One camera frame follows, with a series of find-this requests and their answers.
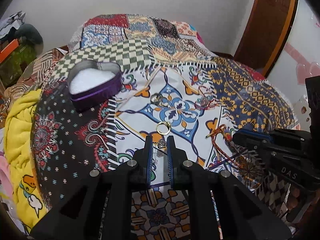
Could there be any small silver earring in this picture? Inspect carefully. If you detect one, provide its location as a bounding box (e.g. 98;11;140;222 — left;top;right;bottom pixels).
157;139;167;149

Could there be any gold bangle ring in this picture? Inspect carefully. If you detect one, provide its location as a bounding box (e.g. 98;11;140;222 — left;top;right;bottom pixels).
156;121;171;135

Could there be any red gold braided bracelet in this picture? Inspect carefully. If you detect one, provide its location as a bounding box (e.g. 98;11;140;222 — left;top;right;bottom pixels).
205;124;266;178

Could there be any silver ring cluster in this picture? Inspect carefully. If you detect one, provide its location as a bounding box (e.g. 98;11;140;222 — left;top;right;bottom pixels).
150;93;165;106

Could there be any thin red string bracelet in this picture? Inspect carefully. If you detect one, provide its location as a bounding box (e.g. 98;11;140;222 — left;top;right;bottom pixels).
194;86;223;111

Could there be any purple heart-shaped jewelry box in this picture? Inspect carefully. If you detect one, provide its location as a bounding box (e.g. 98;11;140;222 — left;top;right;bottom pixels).
67;60;122;112

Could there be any right hand on gripper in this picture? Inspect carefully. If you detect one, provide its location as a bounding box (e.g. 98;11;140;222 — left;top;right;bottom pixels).
286;184;319;224

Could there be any colourful patchwork bedspread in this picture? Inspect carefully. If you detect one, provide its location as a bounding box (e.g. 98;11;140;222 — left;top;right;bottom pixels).
31;15;297;239

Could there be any frosted sliding wardrobe door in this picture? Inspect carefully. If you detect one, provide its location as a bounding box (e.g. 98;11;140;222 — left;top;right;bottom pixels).
266;0;320;131

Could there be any yellow fleece blanket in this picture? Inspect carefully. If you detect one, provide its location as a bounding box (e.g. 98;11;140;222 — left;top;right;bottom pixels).
4;89;47;232

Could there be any striped brown patchwork cloth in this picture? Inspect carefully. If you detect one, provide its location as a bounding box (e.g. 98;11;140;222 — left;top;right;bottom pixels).
1;46;68;128

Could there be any brown wooden wardrobe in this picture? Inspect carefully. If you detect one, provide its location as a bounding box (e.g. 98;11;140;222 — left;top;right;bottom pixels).
234;0;298;77

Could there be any green patterned covered stand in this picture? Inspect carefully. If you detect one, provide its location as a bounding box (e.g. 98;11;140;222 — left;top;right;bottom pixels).
1;44;36;88

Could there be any orange box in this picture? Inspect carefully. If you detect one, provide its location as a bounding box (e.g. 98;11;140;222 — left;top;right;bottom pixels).
0;39;19;63

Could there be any grey white clothes pile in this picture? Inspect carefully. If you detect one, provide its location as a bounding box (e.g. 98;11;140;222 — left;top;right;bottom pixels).
0;11;25;39

